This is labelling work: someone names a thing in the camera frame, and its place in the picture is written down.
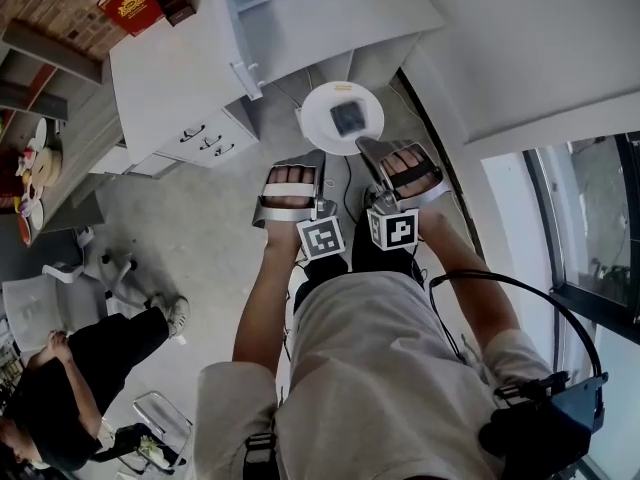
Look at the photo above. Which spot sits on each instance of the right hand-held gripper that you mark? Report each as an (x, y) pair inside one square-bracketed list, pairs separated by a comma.
[(395, 229)]

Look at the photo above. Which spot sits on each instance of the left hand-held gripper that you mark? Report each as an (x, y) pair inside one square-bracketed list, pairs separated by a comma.
[(320, 238)]

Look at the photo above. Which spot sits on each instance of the dark food piece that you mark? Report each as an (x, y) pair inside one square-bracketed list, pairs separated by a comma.
[(347, 117)]

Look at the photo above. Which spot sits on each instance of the white plate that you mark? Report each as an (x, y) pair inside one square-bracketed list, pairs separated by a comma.
[(317, 118)]

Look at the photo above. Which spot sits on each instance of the white microwave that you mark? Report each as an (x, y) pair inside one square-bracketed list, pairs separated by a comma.
[(231, 28)]

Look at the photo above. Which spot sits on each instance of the person's right forearm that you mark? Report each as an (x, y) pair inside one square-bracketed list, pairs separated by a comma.
[(460, 268)]

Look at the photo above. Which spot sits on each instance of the person's left forearm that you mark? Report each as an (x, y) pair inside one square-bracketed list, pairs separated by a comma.
[(265, 288)]

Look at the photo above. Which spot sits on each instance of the person's right hand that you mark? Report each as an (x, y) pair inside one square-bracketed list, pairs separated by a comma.
[(406, 160)]

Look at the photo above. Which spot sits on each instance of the person's left hand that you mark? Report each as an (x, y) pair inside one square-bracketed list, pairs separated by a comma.
[(292, 174)]

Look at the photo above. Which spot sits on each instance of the person's black trousers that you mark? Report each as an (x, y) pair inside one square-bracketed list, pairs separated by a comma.
[(325, 273)]

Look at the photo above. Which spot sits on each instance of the person's beige shirt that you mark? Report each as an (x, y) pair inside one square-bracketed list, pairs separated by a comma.
[(380, 368)]

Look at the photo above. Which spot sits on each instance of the white cabinet with drawers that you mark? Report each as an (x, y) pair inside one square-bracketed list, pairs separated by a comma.
[(165, 88)]

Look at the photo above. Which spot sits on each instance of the dark framed window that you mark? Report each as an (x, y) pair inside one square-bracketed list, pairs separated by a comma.
[(590, 218)]

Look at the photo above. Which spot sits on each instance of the grey wooden shelf unit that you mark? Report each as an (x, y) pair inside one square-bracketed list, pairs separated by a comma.
[(75, 133)]

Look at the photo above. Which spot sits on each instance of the red book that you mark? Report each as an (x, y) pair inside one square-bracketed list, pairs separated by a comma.
[(131, 7)]

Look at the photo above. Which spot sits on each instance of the cream round cake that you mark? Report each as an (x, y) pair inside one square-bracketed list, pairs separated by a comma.
[(46, 167)]

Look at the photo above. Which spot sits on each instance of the white office chair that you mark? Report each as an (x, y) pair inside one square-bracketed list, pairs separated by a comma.
[(40, 303)]

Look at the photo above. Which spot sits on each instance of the stack of white bowls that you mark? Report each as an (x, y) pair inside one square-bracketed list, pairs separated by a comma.
[(32, 218)]

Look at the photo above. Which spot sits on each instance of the black waist pack device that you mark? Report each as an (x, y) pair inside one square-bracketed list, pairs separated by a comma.
[(540, 433)]

